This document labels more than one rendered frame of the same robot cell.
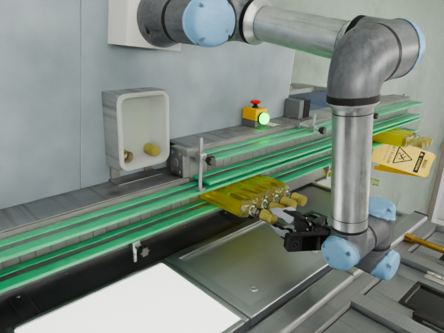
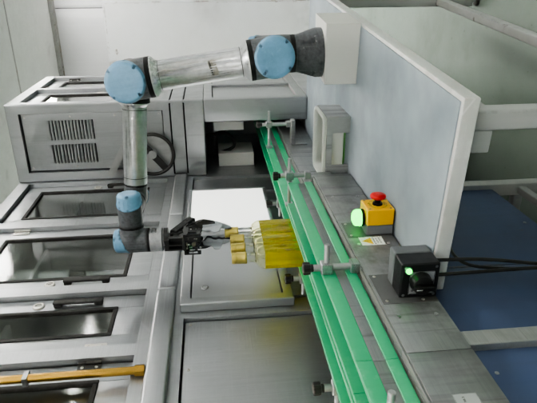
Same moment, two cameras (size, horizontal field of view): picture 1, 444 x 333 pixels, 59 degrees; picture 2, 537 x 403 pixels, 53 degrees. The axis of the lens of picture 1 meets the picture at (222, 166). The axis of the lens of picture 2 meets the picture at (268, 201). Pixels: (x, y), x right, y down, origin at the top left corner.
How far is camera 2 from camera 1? 2.48 m
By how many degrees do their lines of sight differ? 114
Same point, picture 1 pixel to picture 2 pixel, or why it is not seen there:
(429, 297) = (96, 326)
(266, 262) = (221, 261)
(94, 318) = (246, 201)
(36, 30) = not seen: hidden behind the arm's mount
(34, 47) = not seen: hidden behind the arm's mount
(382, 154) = not seen: outside the picture
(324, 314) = (157, 265)
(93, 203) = (299, 168)
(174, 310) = (223, 218)
